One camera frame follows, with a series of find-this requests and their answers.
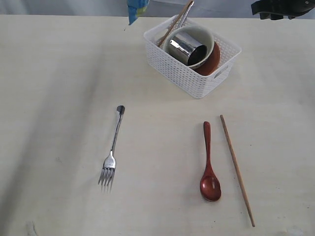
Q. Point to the brown wooden chopstick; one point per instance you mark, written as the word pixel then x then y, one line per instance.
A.
pixel 237 170

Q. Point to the silver metal fork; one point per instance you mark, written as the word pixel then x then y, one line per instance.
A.
pixel 109 165

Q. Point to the shiny steel cup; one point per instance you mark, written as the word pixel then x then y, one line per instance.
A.
pixel 186 49

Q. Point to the red-brown wooden spoon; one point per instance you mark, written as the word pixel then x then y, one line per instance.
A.
pixel 210 188

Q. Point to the grey-green ceramic bowl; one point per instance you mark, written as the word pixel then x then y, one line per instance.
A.
pixel 200 34

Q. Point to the blue chips snack bag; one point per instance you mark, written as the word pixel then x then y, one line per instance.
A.
pixel 136 8

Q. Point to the silver metal utensil handle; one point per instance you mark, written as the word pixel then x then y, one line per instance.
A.
pixel 184 14

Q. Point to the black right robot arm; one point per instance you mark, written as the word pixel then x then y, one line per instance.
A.
pixel 278 9

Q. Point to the white woven plastic basket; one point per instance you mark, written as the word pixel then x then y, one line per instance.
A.
pixel 196 85

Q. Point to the brown wooden plate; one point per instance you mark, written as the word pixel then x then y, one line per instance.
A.
pixel 211 63

